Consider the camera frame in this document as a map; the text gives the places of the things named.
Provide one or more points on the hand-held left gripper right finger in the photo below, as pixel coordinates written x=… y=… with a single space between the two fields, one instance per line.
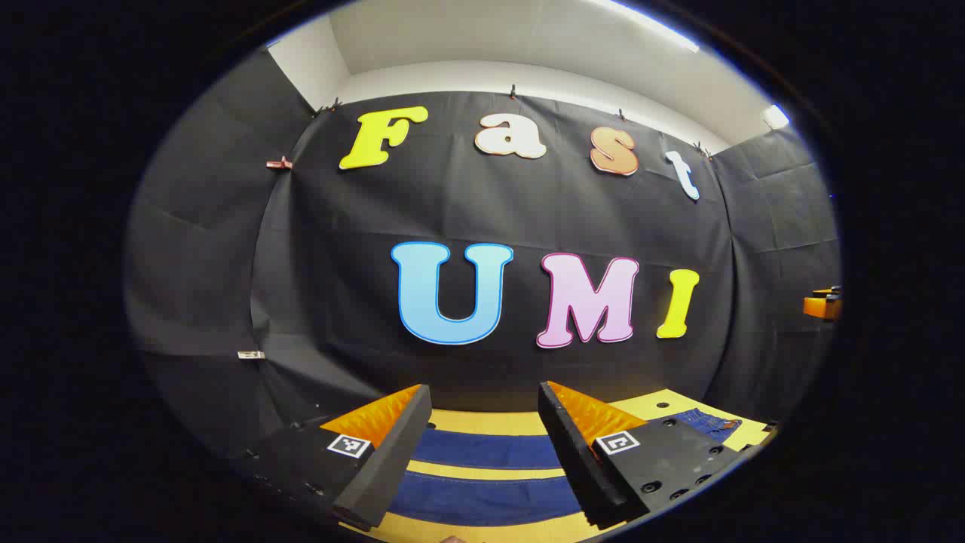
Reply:
x=573 y=452

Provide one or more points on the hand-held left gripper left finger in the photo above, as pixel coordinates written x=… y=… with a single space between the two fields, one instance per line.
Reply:
x=392 y=452

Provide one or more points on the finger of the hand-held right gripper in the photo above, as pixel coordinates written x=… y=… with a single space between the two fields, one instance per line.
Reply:
x=820 y=307

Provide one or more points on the blue denim jeans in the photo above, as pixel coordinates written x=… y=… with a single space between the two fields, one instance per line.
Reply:
x=482 y=449

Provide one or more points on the black backdrop cloth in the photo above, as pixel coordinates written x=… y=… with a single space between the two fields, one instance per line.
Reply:
x=339 y=302

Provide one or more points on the white backdrop clip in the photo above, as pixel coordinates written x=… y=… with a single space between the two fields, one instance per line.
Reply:
x=251 y=354

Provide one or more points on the red backdrop clip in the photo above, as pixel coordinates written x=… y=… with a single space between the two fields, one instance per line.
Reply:
x=279 y=163

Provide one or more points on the white wall lamp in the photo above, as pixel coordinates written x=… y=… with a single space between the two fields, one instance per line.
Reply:
x=775 y=117

